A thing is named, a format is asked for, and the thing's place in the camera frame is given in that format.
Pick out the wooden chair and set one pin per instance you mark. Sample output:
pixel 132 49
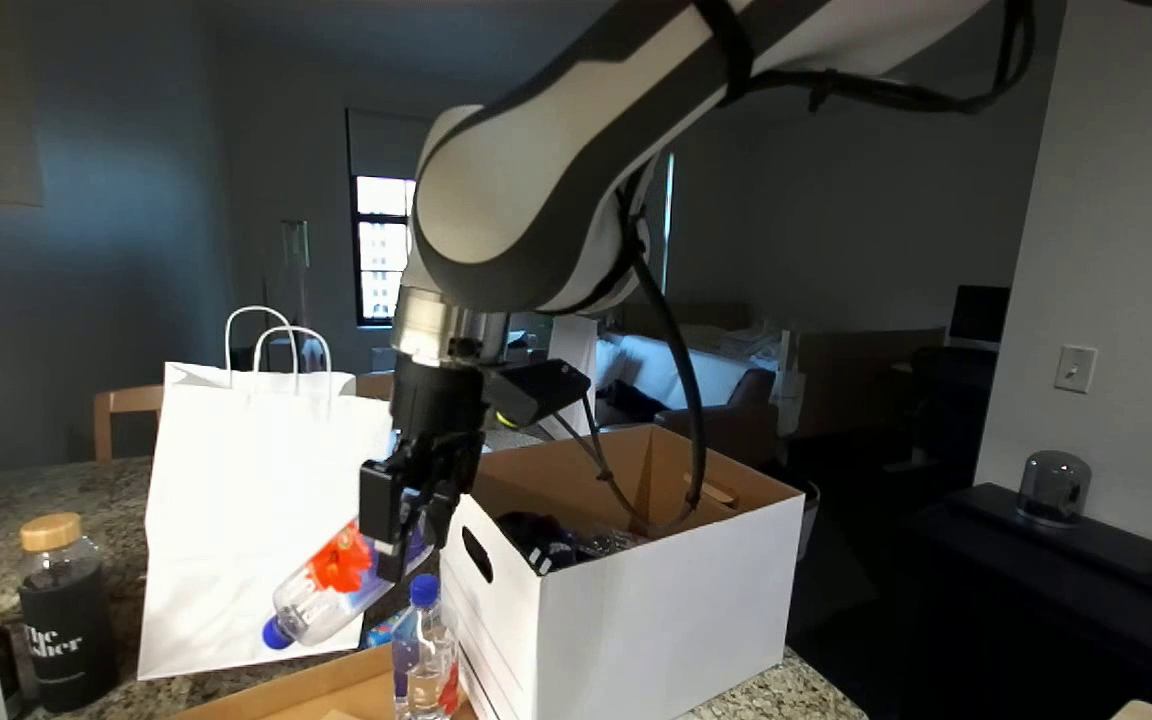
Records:
pixel 120 407

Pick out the dark sideboard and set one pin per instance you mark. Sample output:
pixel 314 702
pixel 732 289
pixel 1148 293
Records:
pixel 1041 602

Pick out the window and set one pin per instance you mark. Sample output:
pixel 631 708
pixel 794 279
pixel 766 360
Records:
pixel 383 254

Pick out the white light switch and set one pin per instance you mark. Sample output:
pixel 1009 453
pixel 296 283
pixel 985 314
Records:
pixel 1074 370

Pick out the big white cardboard box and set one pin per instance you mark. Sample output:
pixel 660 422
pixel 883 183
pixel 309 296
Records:
pixel 659 624

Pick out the grey sofa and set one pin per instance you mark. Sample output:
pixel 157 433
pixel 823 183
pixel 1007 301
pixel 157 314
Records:
pixel 710 382

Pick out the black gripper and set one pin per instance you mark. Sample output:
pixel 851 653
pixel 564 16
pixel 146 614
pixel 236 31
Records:
pixel 438 426

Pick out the narrow white paper bag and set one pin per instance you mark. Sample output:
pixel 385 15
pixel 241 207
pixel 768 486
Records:
pixel 579 347

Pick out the black striped adidas garment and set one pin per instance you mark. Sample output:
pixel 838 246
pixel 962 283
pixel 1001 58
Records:
pixel 561 542

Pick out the dark monitor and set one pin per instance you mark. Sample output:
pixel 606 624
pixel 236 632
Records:
pixel 978 314

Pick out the clear bottle blue cap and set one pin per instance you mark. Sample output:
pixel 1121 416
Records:
pixel 425 660

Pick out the glass jar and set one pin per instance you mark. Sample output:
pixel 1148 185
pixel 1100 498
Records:
pixel 1052 482

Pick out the dark jar wooden lid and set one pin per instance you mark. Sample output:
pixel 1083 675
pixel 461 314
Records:
pixel 56 624

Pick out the bottle with red label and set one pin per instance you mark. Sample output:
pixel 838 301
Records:
pixel 327 593

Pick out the white window blind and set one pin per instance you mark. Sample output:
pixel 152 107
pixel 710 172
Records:
pixel 383 142

